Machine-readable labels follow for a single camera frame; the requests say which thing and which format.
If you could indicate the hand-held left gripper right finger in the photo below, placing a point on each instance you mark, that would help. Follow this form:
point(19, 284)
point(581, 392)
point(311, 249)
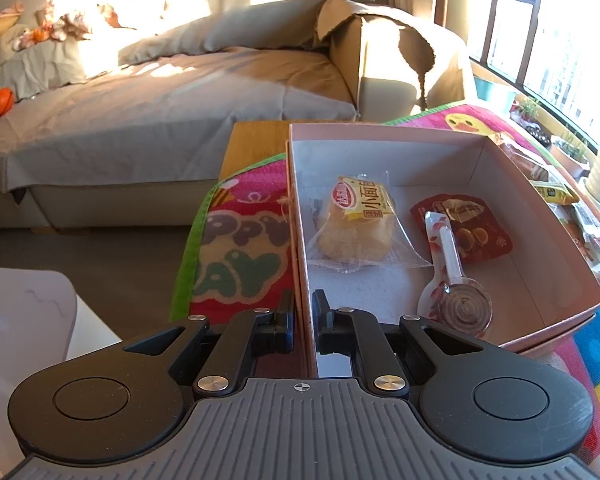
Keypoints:
point(321, 321)

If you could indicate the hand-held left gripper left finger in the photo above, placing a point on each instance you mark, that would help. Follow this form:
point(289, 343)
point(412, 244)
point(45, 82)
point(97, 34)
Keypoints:
point(287, 321)

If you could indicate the small bread packet yellow label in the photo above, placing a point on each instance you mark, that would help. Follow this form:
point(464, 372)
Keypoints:
point(357, 220)

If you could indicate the swirl lollipop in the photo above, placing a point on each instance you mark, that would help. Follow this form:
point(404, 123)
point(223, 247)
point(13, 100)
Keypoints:
point(462, 305)

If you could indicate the pink cardboard box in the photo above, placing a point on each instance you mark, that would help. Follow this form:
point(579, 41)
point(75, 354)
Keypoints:
point(425, 170)

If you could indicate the brown bread packet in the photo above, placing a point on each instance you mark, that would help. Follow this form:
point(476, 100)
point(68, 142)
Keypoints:
point(525, 160)

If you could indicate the yellow snack packet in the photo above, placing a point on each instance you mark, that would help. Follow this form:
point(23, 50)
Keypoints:
point(555, 194)

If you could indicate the red white snack packet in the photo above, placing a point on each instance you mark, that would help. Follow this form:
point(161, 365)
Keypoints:
point(592, 240)

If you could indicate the colourful printed blanket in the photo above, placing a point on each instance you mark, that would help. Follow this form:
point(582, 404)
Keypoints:
point(240, 240)

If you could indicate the wooden table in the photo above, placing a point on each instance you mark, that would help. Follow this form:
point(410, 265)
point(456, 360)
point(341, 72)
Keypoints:
point(252, 147)

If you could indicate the grey bed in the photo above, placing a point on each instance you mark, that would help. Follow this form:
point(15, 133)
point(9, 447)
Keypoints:
point(130, 205)

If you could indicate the grey sofa cover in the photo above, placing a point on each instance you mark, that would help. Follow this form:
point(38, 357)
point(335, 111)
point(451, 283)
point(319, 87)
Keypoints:
point(145, 110)

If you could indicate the white side table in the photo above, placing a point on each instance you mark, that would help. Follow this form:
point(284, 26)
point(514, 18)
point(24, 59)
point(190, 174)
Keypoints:
point(25, 310)

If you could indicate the teal bucket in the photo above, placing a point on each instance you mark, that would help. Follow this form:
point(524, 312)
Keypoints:
point(495, 95)

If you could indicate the small potted green plant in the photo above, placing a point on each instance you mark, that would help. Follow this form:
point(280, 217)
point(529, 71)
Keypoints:
point(526, 110)

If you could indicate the potted grass plant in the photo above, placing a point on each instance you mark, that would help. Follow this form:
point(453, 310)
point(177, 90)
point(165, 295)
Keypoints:
point(570, 152)

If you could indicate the grey pillow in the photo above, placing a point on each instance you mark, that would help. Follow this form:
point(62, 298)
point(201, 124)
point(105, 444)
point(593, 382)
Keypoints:
point(240, 20)

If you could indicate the orange round toy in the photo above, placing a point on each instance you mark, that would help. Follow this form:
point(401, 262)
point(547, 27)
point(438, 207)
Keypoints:
point(2, 101)

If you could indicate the pile of plush toys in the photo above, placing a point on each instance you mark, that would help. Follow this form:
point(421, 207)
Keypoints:
point(65, 22)

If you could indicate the dark window frame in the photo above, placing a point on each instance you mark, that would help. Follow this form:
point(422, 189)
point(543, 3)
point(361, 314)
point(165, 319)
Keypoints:
point(530, 45)

